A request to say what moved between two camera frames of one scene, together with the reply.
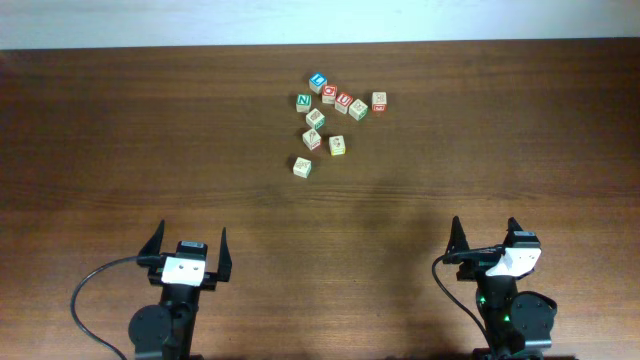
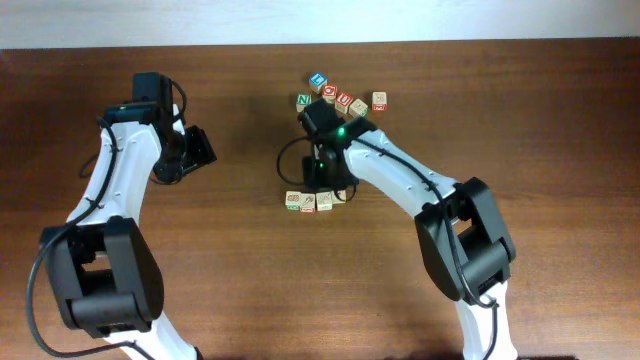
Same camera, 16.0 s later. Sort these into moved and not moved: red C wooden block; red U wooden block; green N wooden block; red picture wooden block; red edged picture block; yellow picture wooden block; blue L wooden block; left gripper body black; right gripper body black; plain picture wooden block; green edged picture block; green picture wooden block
Moved: left gripper body black; green picture wooden block; red picture wooden block; right gripper body black; yellow picture wooden block; plain picture wooden block
Not moved: red edged picture block; green N wooden block; green edged picture block; red U wooden block; red C wooden block; blue L wooden block
